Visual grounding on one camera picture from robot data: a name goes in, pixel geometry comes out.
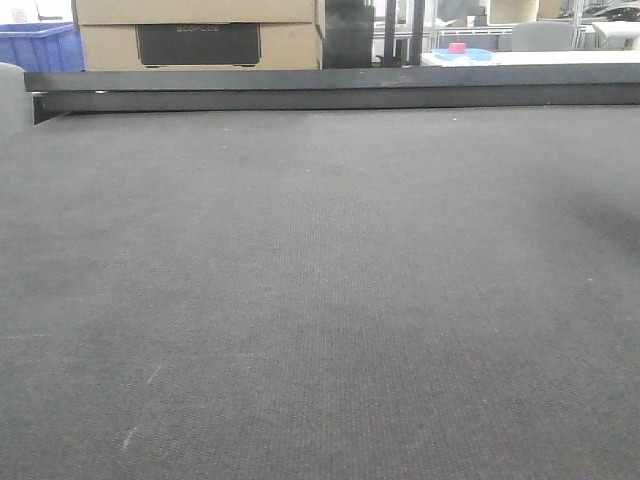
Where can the dark grey conveyor belt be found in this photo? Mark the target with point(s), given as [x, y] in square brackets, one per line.
[417, 294]

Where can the lower cardboard box black print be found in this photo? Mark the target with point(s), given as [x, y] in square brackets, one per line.
[183, 47]

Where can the upper cardboard box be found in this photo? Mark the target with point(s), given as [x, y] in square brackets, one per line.
[114, 12]

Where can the grey conveyor end cover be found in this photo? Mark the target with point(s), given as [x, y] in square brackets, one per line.
[16, 103]

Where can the black stacked bins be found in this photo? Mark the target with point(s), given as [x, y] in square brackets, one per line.
[349, 29]

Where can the blue shallow tray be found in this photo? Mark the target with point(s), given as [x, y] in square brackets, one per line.
[472, 54]

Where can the red tape roll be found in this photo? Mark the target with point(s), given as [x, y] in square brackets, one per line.
[457, 48]

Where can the grey office chair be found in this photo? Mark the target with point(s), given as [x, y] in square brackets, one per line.
[539, 36]

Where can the white background table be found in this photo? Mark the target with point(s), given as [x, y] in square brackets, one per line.
[570, 57]

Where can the blue plastic crate background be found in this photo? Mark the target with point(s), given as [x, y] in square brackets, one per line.
[42, 47]

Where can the black conveyor side rail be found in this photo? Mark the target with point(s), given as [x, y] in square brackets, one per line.
[428, 87]

